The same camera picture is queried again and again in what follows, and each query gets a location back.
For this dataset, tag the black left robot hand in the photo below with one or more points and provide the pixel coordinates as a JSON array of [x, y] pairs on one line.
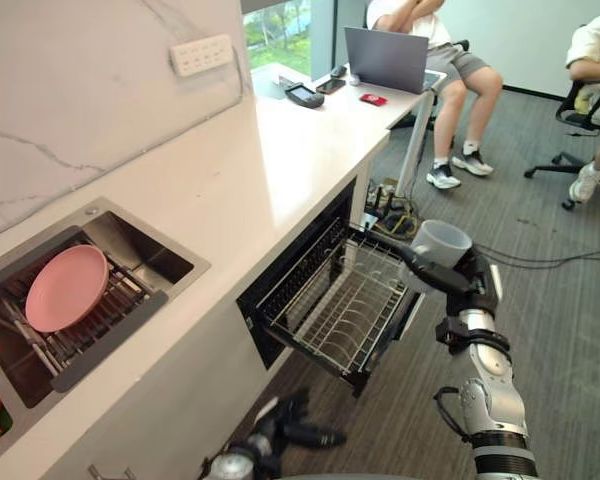
[[300, 434]]

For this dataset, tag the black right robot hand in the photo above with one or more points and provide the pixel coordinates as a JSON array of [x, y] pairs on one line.
[[472, 290]]

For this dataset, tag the translucent grey cup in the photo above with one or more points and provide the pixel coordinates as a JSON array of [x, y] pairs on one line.
[[440, 242]]

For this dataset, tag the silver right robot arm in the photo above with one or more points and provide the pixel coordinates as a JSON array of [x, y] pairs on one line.
[[495, 400]]

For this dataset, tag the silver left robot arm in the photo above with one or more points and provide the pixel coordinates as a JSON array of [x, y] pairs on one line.
[[232, 467]]

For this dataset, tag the black built-in dishwasher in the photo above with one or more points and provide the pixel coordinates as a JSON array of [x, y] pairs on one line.
[[280, 280]]

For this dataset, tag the dark grey sink drain rack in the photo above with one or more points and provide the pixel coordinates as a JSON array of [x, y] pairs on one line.
[[105, 325]]

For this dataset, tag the stainless steel sink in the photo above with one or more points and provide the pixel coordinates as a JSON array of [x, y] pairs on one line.
[[145, 250]]

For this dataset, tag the white desk leg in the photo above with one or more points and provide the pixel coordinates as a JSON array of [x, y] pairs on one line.
[[416, 140]]

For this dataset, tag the white tablet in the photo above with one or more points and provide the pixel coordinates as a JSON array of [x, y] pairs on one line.
[[434, 79]]

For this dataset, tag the small red pack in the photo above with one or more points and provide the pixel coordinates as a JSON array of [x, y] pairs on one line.
[[374, 98]]

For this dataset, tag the white desk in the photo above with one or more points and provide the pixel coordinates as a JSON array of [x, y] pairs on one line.
[[340, 120]]

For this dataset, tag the grey computer mouse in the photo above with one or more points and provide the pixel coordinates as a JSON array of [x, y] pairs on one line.
[[355, 79]]

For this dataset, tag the grey laptop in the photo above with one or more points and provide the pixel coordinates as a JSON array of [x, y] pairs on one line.
[[385, 62]]

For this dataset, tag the black smartphone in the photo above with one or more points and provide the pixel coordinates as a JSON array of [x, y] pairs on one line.
[[331, 86]]

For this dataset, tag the small black device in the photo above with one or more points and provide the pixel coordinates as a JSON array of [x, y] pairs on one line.
[[338, 71]]

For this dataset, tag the black handheld controller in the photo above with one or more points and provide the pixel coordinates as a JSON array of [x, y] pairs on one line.
[[304, 95]]

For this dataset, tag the pink plate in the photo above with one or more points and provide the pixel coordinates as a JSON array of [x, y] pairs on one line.
[[65, 290]]

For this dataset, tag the green vegetable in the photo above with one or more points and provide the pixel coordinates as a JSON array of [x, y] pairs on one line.
[[6, 421]]

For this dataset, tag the white wall power strip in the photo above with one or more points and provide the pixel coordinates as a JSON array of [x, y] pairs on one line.
[[201, 55]]

